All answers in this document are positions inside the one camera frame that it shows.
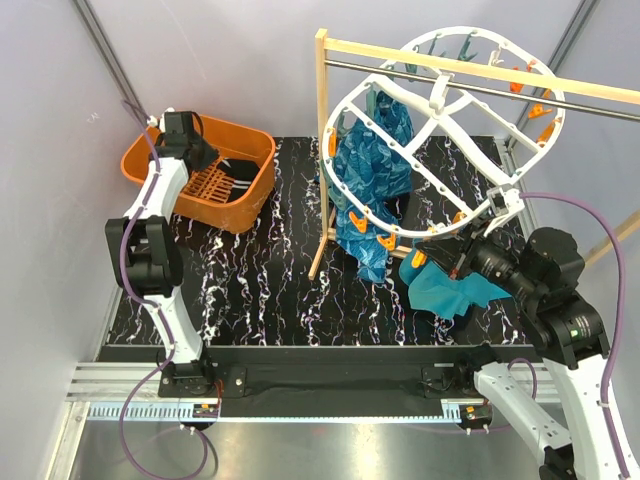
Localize blue patterned cloth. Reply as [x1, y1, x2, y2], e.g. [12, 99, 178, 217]
[328, 91, 414, 283]

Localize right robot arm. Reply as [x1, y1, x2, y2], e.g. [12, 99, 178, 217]
[416, 227, 639, 479]

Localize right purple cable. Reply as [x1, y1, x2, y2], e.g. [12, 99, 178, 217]
[507, 192, 631, 479]

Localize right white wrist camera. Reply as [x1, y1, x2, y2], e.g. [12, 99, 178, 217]
[484, 185, 525, 237]

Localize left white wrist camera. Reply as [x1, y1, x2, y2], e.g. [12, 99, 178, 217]
[146, 107, 176, 133]

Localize green clothespin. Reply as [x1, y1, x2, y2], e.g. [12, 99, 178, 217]
[328, 190, 350, 210]

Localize orange clothespin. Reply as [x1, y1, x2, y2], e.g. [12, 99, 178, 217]
[377, 234, 397, 252]
[349, 211, 368, 234]
[411, 250, 427, 269]

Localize white round clip hanger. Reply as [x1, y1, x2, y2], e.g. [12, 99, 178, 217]
[322, 27, 567, 240]

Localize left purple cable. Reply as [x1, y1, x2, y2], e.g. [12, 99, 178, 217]
[117, 99, 221, 477]

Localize purple cable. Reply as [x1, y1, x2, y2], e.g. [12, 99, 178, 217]
[507, 192, 631, 479]
[117, 99, 221, 477]

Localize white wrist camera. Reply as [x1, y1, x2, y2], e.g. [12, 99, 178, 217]
[146, 107, 176, 133]
[484, 185, 525, 237]

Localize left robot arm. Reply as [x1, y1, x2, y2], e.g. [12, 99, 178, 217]
[105, 108, 218, 398]

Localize teal cloth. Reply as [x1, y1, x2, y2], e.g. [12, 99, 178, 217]
[399, 248, 511, 320]

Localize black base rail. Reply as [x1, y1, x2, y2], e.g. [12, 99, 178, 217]
[97, 344, 551, 419]

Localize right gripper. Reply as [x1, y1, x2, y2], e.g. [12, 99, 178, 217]
[417, 212, 541, 302]

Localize black white striped sock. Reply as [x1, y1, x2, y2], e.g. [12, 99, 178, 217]
[216, 157, 260, 195]

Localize orange plastic basket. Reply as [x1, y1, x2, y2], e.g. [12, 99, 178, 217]
[120, 115, 277, 234]

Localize wooden clothes rack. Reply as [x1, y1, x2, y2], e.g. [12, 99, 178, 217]
[308, 26, 639, 279]

